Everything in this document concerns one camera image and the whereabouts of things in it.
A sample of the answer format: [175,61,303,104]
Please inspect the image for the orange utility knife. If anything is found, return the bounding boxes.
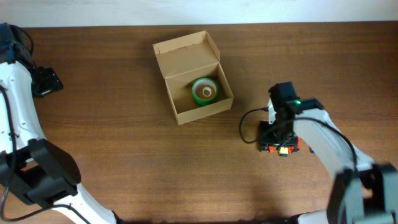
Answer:
[287,136,301,154]

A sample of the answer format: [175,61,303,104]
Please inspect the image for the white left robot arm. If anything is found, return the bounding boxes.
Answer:
[1,23,122,223]

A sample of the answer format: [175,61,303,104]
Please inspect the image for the brown cardboard box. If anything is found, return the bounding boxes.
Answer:
[153,30,234,125]

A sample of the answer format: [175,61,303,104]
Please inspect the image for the yellow highlighter pen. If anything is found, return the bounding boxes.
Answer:
[279,147,289,157]

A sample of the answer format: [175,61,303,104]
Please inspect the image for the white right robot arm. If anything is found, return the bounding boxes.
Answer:
[264,82,397,224]

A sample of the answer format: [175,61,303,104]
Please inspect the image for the green tape roll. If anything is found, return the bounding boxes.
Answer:
[192,77,219,106]

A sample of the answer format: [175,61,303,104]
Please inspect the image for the yellow tape roll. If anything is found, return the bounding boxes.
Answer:
[195,84,216,100]

